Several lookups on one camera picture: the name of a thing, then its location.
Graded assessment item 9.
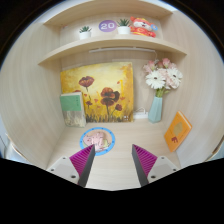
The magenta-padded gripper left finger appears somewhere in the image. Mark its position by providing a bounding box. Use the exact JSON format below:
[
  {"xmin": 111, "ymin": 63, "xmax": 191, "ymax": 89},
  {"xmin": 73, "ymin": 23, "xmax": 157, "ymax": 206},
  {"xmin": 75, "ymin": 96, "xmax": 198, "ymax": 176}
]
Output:
[{"xmin": 46, "ymin": 143, "xmax": 97, "ymax": 188}]

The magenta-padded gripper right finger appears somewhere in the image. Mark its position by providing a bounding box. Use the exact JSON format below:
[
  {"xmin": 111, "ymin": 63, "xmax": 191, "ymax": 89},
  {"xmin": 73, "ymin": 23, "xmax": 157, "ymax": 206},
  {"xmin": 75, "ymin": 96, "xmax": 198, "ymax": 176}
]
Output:
[{"xmin": 131, "ymin": 143, "xmax": 182, "ymax": 187}]

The round blue-rimmed cartoon mouse pad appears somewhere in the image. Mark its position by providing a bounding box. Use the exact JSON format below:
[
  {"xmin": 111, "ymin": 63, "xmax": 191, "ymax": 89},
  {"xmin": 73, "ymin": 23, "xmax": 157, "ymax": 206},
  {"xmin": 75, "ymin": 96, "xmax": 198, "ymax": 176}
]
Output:
[{"xmin": 79, "ymin": 126, "xmax": 117, "ymax": 157}]

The orange book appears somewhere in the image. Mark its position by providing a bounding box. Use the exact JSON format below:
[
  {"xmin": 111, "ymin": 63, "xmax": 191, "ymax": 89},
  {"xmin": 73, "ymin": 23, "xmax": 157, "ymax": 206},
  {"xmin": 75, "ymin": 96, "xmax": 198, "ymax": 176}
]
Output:
[{"xmin": 163, "ymin": 110, "xmax": 193, "ymax": 153}]

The white power strip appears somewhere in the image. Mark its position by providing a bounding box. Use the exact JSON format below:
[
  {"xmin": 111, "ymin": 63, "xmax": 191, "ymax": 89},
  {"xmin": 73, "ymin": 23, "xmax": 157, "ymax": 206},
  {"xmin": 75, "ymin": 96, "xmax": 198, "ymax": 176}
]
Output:
[{"xmin": 132, "ymin": 106, "xmax": 150, "ymax": 120}]

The teal faceted vase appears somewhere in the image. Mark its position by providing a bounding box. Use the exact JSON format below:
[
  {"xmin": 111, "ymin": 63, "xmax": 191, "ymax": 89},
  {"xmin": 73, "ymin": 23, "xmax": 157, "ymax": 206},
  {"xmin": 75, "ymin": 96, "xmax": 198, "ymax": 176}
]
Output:
[{"xmin": 147, "ymin": 95, "xmax": 164, "ymax": 124}]

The green and beige book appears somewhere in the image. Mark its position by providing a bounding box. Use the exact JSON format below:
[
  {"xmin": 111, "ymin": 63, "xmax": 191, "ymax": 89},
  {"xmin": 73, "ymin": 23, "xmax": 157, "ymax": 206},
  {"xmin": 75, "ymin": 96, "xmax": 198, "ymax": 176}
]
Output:
[{"xmin": 59, "ymin": 91, "xmax": 87, "ymax": 128}]

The yellow poppy flower painting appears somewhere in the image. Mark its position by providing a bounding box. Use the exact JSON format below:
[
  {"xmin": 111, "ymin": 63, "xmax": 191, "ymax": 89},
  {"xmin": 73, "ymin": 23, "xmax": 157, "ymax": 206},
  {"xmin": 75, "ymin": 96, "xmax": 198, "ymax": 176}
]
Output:
[{"xmin": 59, "ymin": 61, "xmax": 135, "ymax": 124}]

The pink and white flower bouquet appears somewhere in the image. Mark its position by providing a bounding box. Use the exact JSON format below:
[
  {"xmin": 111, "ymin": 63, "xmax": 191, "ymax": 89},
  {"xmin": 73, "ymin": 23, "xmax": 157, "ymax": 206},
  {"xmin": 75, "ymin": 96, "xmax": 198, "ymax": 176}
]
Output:
[{"xmin": 142, "ymin": 57, "xmax": 184, "ymax": 98}]

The white light bar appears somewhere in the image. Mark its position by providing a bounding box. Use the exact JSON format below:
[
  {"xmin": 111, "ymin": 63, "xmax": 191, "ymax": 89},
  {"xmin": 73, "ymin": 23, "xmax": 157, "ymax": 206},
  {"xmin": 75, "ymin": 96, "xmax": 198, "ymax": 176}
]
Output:
[{"xmin": 88, "ymin": 46, "xmax": 157, "ymax": 54}]

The wooden shelf board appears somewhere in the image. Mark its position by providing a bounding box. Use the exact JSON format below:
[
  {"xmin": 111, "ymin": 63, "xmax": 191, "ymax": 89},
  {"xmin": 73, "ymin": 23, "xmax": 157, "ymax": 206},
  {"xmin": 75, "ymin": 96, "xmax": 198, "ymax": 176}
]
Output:
[
  {"xmin": 37, "ymin": 34, "xmax": 188, "ymax": 68},
  {"xmin": 42, "ymin": 0, "xmax": 174, "ymax": 28}
]

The small white-potted green plant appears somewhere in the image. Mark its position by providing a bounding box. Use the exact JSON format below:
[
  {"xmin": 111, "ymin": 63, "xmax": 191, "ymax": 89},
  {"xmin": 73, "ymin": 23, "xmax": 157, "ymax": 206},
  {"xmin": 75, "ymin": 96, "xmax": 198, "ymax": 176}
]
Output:
[
  {"xmin": 78, "ymin": 25, "xmax": 93, "ymax": 41},
  {"xmin": 116, "ymin": 18, "xmax": 132, "ymax": 35}
]

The red plush toy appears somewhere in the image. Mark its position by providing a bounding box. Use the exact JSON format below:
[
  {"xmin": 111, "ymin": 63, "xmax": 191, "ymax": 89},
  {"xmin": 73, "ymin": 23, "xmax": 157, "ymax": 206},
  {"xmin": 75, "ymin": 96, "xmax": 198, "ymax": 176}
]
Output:
[{"xmin": 129, "ymin": 16, "xmax": 159, "ymax": 38}]

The round purple disc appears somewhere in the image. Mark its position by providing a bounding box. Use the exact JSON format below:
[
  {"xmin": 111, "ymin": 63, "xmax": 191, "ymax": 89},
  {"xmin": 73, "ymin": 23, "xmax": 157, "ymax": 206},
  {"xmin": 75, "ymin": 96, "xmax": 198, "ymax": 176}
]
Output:
[{"xmin": 98, "ymin": 19, "xmax": 118, "ymax": 33}]

